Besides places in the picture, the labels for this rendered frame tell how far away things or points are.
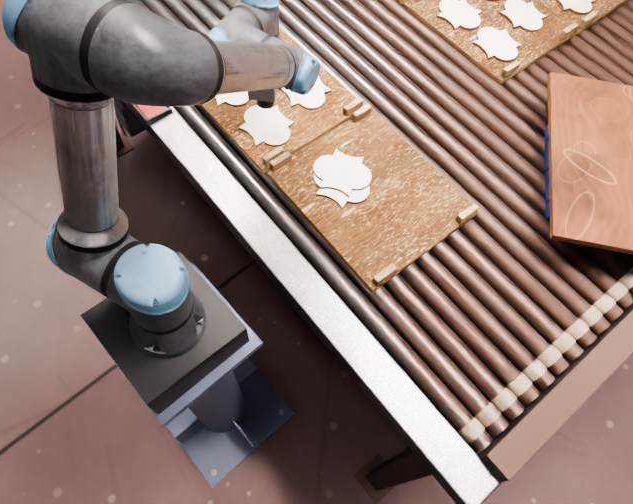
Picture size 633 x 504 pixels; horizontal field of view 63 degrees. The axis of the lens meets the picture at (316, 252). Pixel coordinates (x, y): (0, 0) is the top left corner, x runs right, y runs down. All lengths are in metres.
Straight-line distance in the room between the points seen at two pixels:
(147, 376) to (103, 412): 1.06
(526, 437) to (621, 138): 0.76
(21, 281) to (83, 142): 1.66
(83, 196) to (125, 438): 1.35
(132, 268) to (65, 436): 1.32
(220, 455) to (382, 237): 1.10
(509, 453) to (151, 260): 0.76
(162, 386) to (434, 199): 0.76
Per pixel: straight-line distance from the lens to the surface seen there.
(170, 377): 1.08
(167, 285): 0.91
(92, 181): 0.87
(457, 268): 1.26
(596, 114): 1.50
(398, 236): 1.24
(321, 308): 1.16
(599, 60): 1.87
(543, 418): 1.17
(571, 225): 1.27
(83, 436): 2.15
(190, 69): 0.69
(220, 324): 1.11
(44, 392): 2.24
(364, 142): 1.38
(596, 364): 1.26
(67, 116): 0.80
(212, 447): 2.02
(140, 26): 0.68
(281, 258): 1.21
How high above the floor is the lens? 2.00
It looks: 63 degrees down
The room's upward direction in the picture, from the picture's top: 6 degrees clockwise
